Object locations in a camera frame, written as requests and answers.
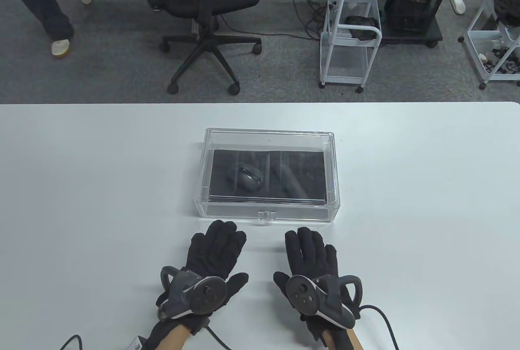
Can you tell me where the person's left hand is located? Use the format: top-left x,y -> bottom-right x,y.
156,220 -> 249,336

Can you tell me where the person's right hand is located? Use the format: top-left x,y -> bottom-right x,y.
273,227 -> 354,342

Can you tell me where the black computer mouse item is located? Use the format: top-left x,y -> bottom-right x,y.
227,162 -> 264,193

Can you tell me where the person's left forearm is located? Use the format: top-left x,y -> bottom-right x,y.
162,324 -> 191,350

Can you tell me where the person's right forearm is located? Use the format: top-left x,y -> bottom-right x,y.
345,328 -> 365,350

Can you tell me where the black drawer liner mat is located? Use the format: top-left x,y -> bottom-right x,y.
209,148 -> 329,201

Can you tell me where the clear acrylic drawer case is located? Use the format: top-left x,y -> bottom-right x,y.
195,128 -> 341,223

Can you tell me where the black cloth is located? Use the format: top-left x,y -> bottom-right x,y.
344,15 -> 379,41

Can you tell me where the black rolling stand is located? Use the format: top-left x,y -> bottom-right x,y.
381,17 -> 444,48

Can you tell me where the pile of black parts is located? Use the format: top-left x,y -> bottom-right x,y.
481,46 -> 520,75

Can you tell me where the black bag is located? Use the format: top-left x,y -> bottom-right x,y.
491,0 -> 520,28

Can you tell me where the black controller cable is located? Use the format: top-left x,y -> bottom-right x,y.
359,305 -> 397,350
204,325 -> 233,350

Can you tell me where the black looped cable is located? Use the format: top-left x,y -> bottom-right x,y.
60,334 -> 84,350

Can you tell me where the white wire utility cart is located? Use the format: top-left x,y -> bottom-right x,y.
458,0 -> 520,91
319,0 -> 384,94

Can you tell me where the bundle of black floor cables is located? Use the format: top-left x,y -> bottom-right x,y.
219,0 -> 340,41

